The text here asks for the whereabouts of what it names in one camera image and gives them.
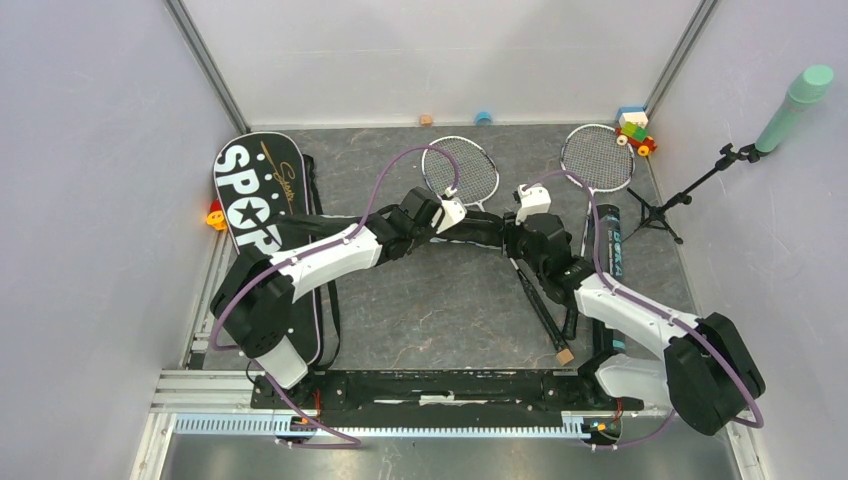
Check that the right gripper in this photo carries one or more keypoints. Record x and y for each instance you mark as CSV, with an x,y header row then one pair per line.
x,y
511,230

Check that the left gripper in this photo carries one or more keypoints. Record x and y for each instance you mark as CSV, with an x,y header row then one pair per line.
x,y
429,230

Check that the white frame racket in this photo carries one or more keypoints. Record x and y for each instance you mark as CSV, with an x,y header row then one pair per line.
x,y
479,180

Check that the black shuttlecock tube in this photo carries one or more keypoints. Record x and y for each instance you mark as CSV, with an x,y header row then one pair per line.
x,y
611,259

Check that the black sport racket bag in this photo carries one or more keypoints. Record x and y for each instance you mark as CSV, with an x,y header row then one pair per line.
x,y
260,177

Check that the black crossway racket bag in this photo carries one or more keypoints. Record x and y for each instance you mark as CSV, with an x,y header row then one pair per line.
x,y
477,228

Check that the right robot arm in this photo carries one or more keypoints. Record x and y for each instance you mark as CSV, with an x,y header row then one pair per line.
x,y
703,371

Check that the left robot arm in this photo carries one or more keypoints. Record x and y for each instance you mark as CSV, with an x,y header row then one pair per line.
x,y
254,302

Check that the black white shaft racket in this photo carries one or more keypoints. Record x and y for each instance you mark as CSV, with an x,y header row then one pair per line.
x,y
591,152

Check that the small wooden cube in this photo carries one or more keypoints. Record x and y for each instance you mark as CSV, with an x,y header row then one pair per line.
x,y
564,357

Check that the black microphone tripod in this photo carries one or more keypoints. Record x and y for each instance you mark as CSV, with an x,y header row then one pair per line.
x,y
655,217

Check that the blue cylinder block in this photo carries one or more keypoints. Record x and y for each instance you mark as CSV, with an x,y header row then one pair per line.
x,y
483,118

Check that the green blue blocks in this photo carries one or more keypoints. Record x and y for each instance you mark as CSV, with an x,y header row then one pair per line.
x,y
632,130

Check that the red yellow toy blocks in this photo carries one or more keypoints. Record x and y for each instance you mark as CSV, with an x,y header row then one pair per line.
x,y
216,217

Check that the green microphone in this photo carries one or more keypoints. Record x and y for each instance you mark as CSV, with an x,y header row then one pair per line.
x,y
805,91

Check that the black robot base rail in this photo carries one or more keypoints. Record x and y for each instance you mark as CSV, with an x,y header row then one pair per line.
x,y
452,398

